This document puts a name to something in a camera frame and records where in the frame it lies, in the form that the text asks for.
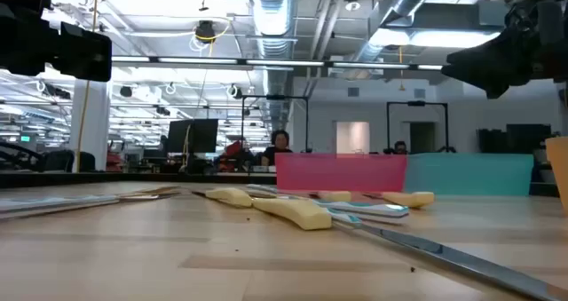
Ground orange plastic tray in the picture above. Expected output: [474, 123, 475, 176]
[544, 136, 568, 216]

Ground black computer monitor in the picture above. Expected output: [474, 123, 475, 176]
[166, 118, 220, 154]

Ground black rig frame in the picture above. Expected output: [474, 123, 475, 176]
[385, 99, 450, 154]
[241, 94, 311, 154]

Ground white column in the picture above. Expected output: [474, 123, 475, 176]
[68, 79, 111, 173]

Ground dark cabinets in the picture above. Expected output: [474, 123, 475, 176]
[477, 123, 554, 154]

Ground cream-handled knife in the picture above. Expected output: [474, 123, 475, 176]
[193, 186, 255, 209]

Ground long ceiling light bar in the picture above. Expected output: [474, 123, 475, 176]
[110, 55, 445, 72]

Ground black ceiling-mounted device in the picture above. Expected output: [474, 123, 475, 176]
[194, 20, 217, 44]

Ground black office chair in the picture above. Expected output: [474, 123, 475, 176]
[42, 148, 97, 173]

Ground wooden chopsticks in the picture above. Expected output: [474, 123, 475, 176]
[132, 185, 182, 195]

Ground smooth silver ceiling duct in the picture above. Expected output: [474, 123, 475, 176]
[354, 0, 445, 67]

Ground teal-patterned handle knife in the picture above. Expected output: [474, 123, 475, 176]
[327, 207, 568, 301]

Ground red object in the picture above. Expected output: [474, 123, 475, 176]
[224, 139, 245, 160]

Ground teal-patterned handle cutlery piece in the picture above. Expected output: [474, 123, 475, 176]
[0, 194, 120, 210]
[0, 201, 121, 222]
[245, 183, 410, 226]

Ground gold cutlery piece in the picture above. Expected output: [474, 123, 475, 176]
[115, 192, 179, 203]

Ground silver corrugated ceiling duct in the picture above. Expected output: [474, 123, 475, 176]
[247, 0, 297, 131]

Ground red plastic tray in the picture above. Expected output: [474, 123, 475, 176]
[274, 153, 408, 194]

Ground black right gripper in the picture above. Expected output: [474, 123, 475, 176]
[441, 0, 568, 100]

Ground teal plastic tray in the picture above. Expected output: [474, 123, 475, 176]
[403, 153, 535, 198]

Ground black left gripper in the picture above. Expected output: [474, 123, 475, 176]
[0, 0, 112, 83]

